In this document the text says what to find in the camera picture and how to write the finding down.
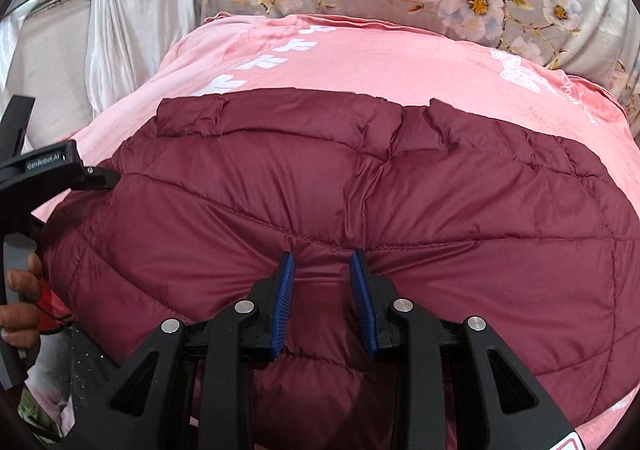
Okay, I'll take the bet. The person's left hand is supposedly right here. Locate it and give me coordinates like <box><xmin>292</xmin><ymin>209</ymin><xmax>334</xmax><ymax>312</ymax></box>
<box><xmin>0</xmin><ymin>255</ymin><xmax>44</xmax><ymax>348</ymax></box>

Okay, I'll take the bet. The pink printed blanket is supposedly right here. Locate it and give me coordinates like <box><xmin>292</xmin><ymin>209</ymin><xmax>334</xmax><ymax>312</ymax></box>
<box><xmin>30</xmin><ymin>13</ymin><xmax>640</xmax><ymax>450</ymax></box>

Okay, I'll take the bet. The white satin curtain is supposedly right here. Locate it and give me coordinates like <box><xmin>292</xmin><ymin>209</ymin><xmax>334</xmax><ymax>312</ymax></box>
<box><xmin>0</xmin><ymin>0</ymin><xmax>197</xmax><ymax>143</ymax></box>

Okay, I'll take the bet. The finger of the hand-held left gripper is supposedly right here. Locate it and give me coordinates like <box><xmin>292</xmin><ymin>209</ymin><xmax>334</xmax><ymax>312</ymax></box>
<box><xmin>0</xmin><ymin>96</ymin><xmax>37</xmax><ymax>166</ymax></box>
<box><xmin>81</xmin><ymin>167</ymin><xmax>122</xmax><ymax>189</ymax></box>

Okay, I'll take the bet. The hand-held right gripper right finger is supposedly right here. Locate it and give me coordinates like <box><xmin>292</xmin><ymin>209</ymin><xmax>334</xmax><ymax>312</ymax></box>
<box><xmin>348</xmin><ymin>249</ymin><xmax>576</xmax><ymax>450</ymax></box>

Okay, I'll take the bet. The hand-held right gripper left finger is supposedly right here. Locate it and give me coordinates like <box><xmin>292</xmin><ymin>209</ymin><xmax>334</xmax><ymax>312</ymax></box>
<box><xmin>65</xmin><ymin>250</ymin><xmax>297</xmax><ymax>450</ymax></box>

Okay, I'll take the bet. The maroon puffer jacket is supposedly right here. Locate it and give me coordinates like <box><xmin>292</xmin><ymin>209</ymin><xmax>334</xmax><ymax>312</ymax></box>
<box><xmin>31</xmin><ymin>89</ymin><xmax>640</xmax><ymax>450</ymax></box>

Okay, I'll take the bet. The red cloth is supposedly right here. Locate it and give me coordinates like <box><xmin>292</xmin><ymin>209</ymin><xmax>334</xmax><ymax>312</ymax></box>
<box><xmin>39</xmin><ymin>277</ymin><xmax>68</xmax><ymax>335</ymax></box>

